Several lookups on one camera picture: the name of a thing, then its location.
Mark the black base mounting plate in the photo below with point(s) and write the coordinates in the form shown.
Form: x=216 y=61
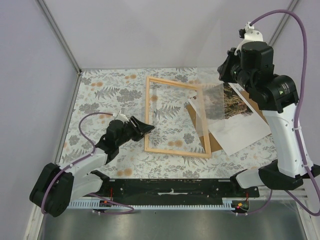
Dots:
x=209 y=187

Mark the light wooden picture frame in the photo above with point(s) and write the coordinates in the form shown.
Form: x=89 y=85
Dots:
x=202 y=116

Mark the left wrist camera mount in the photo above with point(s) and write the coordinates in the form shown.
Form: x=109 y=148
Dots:
x=120 y=116

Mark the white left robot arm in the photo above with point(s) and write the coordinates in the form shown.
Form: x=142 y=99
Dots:
x=58 y=185

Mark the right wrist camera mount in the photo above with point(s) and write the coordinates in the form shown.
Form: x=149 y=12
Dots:
x=249 y=34

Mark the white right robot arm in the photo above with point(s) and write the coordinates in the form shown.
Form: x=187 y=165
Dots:
x=278 y=100

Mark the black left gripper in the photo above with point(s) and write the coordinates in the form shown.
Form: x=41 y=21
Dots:
x=140 y=130

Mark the floral patterned table mat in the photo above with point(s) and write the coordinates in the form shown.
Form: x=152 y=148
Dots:
x=105 y=91

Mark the landscape photo print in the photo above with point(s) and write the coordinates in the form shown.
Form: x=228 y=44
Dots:
x=223 y=112

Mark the aluminium frame post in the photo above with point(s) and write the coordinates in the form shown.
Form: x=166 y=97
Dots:
x=283 y=22
x=59 y=35

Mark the right aluminium frame post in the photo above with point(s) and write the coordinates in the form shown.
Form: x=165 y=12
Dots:
x=283 y=22

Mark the left aluminium frame post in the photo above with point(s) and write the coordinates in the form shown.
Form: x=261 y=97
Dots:
x=59 y=35

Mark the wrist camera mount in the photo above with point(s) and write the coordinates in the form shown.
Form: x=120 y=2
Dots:
x=120 y=116
x=249 y=34

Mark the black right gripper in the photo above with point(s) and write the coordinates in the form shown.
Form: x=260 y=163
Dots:
x=224 y=69

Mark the brown cardboard backing board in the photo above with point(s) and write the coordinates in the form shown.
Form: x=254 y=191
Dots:
x=215 y=145

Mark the clear acrylic sheet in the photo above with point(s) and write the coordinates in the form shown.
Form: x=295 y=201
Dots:
x=208 y=104

